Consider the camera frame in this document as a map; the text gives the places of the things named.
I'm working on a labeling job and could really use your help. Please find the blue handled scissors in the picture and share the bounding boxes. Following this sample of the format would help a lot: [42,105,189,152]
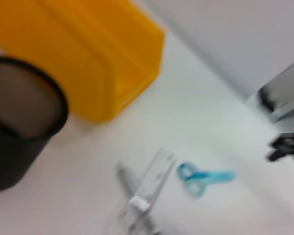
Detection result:
[177,161,237,198]

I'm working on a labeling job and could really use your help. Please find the grey and white pen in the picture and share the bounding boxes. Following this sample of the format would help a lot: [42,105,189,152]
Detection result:
[115,162,162,235]

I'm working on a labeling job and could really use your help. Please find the yellow plastic storage bin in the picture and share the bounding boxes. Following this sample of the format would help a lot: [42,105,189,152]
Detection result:
[0,0,166,123]

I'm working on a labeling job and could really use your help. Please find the black mesh pen cup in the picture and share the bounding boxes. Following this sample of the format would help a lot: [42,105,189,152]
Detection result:
[0,56,70,194]

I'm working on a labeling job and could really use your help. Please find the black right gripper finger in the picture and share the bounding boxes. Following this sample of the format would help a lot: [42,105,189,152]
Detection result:
[266,132,294,163]

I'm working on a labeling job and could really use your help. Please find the clear plastic ruler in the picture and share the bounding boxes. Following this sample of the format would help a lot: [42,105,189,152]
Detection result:
[117,146,177,235]

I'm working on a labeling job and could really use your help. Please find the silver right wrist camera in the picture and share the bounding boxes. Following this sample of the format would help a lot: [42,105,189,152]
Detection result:
[244,55,294,124]

